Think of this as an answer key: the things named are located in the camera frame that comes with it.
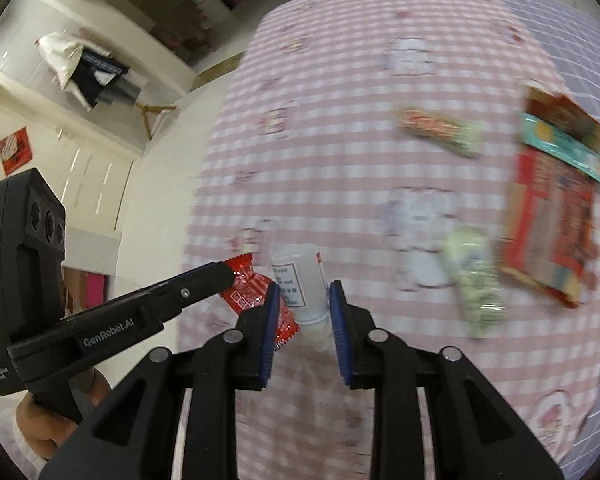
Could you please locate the red candy wrapper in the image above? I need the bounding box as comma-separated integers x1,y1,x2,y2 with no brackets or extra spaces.
220,254,299,350

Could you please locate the white plastic bottle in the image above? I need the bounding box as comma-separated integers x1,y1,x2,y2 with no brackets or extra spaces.
272,244,332,352

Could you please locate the red carton box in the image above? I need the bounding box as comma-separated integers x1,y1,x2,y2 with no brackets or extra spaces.
498,82,600,309

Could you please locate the teal toothpaste box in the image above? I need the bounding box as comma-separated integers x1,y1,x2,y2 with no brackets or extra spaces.
520,113,600,184

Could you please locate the person's left hand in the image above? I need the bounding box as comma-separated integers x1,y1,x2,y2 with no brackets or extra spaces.
14,368,112,461

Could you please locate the magenta box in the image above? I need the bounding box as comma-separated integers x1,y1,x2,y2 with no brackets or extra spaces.
81,272,108,309

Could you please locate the white door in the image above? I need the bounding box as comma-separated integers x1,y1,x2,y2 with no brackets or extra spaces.
0,99,132,234

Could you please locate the green snack wrapper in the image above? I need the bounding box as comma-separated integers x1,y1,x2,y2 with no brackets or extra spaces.
442,226,506,339

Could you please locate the wooden coat rack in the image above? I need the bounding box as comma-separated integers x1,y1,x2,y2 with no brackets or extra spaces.
134,102,178,141

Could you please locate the red door decoration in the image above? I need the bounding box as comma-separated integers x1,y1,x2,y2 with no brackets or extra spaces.
0,127,33,177

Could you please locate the pink checkered tablecloth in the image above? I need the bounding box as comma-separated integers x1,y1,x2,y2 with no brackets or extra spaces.
185,0,600,465

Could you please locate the red green snack bar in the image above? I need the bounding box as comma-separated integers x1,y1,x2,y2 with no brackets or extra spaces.
396,106,483,158

